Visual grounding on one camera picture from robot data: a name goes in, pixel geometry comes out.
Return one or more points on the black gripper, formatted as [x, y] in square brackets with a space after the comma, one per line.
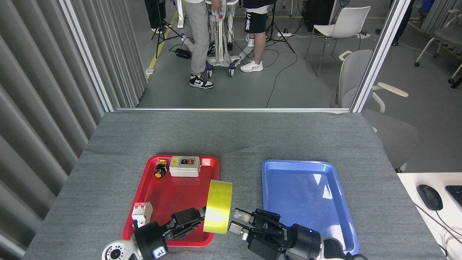
[303, 242]
[151, 240]

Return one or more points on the yellow tape roll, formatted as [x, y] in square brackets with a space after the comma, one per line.
[218, 206]

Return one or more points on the red plastic tray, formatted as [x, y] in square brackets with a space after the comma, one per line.
[177, 195]

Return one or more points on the white red circuit breaker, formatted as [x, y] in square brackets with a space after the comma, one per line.
[141, 213]

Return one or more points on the black orange push button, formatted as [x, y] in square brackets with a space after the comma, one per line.
[159, 171]

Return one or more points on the blue plastic tray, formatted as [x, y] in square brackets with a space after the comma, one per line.
[306, 187]

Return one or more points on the white desk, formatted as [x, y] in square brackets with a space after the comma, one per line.
[415, 180]

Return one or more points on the black computer mouse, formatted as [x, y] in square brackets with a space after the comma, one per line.
[429, 196]

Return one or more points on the black power adapter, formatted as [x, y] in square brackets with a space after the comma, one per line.
[183, 53]

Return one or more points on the grey office chair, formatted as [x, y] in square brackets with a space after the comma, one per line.
[355, 72]

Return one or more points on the white wheeled stand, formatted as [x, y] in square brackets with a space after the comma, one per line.
[220, 43]

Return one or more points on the person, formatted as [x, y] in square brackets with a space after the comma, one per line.
[153, 11]
[402, 21]
[198, 36]
[254, 21]

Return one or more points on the black tripod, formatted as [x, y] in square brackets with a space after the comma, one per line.
[274, 29]
[161, 36]

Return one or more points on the black keyboard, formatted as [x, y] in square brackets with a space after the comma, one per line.
[455, 193]

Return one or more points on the white power strip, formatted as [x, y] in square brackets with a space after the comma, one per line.
[284, 34]

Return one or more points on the black cabinet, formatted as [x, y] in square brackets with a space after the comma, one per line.
[317, 12]

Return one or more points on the white plastic chair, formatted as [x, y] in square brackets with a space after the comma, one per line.
[346, 21]

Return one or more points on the grey wheeled chair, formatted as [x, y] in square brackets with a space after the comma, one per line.
[449, 36]

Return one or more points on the grey two-button switch box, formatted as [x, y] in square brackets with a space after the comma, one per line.
[184, 168]

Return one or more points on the silver aluminium rail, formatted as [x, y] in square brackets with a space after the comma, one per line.
[231, 109]

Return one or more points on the silver aluminium post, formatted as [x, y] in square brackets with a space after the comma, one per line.
[86, 54]
[379, 54]

